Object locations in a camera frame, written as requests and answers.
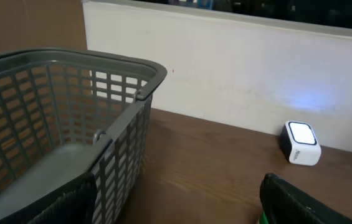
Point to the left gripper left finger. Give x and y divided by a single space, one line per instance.
72 203

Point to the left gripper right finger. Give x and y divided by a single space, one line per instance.
283 203

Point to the painted cardboard panel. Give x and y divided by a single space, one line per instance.
41 23

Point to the green lid white jar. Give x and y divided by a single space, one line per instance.
262 219

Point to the white barcode scanner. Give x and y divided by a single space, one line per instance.
299 144

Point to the grey plastic shopping basket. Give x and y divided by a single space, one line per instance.
65 112

